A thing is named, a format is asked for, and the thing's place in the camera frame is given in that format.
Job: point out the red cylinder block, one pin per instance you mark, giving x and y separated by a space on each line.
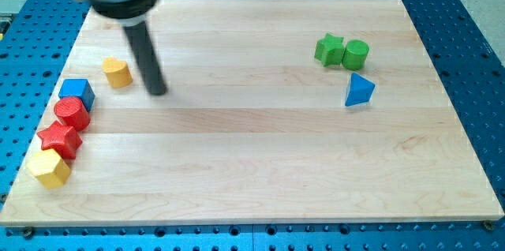
72 112

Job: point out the blue triangle block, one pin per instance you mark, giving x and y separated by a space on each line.
359 90

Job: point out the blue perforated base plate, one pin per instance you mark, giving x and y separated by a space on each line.
41 37

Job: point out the green star block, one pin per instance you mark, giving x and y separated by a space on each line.
330 50

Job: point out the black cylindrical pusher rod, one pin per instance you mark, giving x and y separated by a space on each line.
147 62

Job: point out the red star block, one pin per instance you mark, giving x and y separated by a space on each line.
64 139

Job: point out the wooden board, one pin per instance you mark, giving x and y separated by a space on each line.
253 129

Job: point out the yellow heart block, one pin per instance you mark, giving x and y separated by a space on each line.
117 72

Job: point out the yellow hexagon block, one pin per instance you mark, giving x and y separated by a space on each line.
49 168

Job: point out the blue cube block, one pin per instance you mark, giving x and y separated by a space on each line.
80 88

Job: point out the green cylinder block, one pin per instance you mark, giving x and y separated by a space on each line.
355 54

